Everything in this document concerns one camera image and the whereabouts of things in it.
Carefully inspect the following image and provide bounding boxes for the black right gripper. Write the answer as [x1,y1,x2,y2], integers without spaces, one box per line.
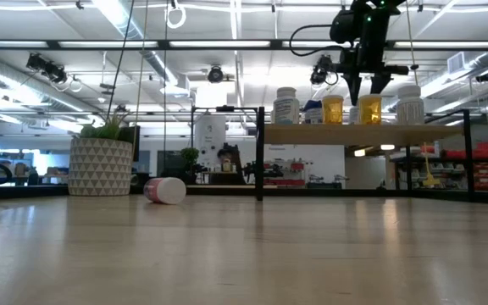
[330,0,410,107]

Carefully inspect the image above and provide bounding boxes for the amber pill bottle white cap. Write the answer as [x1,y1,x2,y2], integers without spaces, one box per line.
[358,93,383,125]
[321,94,345,125]

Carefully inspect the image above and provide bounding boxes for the clear bottle blue cap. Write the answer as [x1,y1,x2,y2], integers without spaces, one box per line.
[302,99,324,125]

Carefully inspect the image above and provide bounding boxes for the pink bottle white cap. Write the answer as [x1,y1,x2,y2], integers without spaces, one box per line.
[143,176,187,206]

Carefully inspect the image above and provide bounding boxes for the yellow broom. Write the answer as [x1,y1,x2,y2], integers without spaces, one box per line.
[421,143,441,188]

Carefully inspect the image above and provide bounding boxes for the red white background equipment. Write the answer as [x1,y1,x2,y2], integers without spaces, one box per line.
[263,158,308,187]

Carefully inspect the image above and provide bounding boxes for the red parts bin rack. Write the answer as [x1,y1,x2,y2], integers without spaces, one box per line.
[390,141,488,192]

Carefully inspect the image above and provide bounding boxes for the black background rack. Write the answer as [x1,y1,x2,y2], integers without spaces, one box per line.
[190,104,260,187]

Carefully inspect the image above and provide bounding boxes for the white cylindrical tank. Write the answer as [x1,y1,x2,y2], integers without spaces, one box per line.
[193,113,228,169]

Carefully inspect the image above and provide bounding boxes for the small background plant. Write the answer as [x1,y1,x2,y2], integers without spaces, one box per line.
[179,147,202,184]

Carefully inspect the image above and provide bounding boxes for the green plant white patterned pot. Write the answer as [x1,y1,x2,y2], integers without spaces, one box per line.
[68,110,135,197]

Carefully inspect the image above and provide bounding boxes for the thin hanging cord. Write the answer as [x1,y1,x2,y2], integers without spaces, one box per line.
[403,0,419,86]

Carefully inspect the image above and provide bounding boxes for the wooden shelf black metal frame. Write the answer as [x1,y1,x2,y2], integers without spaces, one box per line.
[255,105,477,202]

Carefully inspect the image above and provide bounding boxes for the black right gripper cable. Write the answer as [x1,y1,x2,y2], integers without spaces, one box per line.
[289,24,342,58]

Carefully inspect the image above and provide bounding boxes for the black aluminium frame rail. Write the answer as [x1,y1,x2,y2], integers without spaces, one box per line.
[0,182,414,202]
[413,188,488,207]

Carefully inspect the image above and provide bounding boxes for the white hanging ring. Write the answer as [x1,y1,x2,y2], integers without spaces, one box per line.
[165,2,187,30]

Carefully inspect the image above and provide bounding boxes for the black overhead frame beam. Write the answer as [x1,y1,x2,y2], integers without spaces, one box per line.
[0,39,488,53]

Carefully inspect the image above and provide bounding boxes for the tan hanging cable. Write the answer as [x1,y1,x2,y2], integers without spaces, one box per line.
[131,0,150,128]

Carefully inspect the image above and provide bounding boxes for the black hanging cable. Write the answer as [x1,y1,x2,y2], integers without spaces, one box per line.
[106,0,136,122]

